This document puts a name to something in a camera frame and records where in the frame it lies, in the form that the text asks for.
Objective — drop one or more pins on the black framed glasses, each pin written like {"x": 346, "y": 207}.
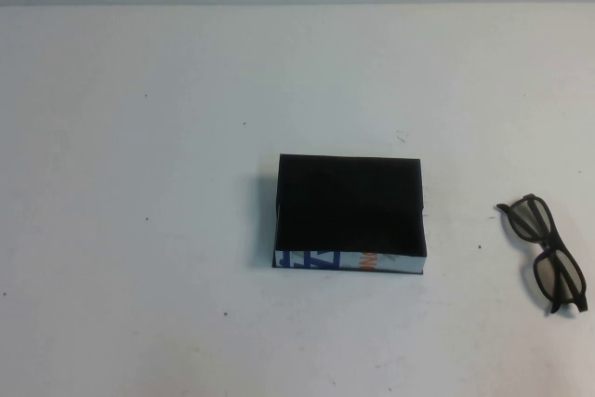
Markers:
{"x": 555, "y": 243}

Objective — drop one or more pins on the black glasses case printed side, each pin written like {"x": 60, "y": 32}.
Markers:
{"x": 344, "y": 192}

